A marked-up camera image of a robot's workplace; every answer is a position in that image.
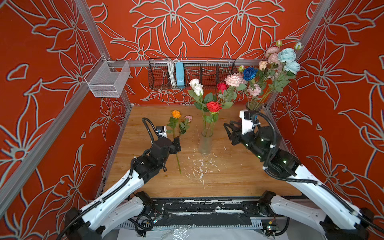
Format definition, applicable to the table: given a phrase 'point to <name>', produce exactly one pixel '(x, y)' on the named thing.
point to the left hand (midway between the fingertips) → (172, 138)
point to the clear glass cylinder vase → (204, 145)
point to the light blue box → (180, 75)
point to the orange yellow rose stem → (175, 114)
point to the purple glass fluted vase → (253, 106)
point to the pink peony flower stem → (254, 90)
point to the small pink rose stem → (183, 126)
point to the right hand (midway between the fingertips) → (224, 122)
